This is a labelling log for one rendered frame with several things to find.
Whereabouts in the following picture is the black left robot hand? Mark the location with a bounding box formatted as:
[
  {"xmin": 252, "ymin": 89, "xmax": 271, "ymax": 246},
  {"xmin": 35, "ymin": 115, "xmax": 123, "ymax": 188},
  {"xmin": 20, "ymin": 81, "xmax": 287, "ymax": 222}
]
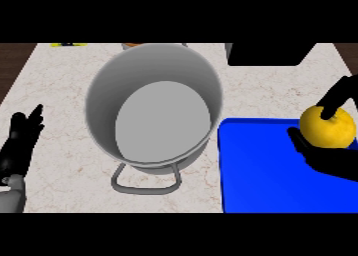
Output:
[{"xmin": 0, "ymin": 103, "xmax": 47, "ymax": 187}]

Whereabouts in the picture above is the black appliance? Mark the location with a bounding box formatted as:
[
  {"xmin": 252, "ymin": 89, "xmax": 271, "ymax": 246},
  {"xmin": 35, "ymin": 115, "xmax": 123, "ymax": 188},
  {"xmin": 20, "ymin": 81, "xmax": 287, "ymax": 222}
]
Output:
[{"xmin": 225, "ymin": 43, "xmax": 318, "ymax": 67}]

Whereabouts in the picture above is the yellow lemon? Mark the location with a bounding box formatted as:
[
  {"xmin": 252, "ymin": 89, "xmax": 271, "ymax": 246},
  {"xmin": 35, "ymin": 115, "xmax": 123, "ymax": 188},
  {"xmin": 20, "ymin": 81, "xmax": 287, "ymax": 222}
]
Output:
[{"xmin": 299, "ymin": 105, "xmax": 358, "ymax": 149}]

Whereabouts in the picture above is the grey metal pot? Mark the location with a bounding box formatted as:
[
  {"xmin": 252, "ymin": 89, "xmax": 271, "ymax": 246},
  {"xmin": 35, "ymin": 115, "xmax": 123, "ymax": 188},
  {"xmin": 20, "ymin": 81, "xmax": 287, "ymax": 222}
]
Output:
[{"xmin": 85, "ymin": 43, "xmax": 225, "ymax": 196}]

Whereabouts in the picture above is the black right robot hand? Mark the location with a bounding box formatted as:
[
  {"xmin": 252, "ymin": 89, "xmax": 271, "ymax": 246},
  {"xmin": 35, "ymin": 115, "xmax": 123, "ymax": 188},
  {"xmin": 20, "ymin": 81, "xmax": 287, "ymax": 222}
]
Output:
[{"xmin": 286, "ymin": 71, "xmax": 358, "ymax": 185}]

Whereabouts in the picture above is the yellow flat object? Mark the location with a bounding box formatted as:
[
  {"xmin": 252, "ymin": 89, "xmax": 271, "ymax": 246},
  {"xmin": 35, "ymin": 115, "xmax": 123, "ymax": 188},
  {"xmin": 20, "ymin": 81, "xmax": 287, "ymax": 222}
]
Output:
[{"xmin": 50, "ymin": 43, "xmax": 90, "ymax": 48}]

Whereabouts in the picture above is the blue tray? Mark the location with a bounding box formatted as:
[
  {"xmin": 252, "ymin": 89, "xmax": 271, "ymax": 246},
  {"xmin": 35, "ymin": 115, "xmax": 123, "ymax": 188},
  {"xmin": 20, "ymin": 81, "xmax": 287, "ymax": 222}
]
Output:
[{"xmin": 217, "ymin": 117, "xmax": 358, "ymax": 214}]

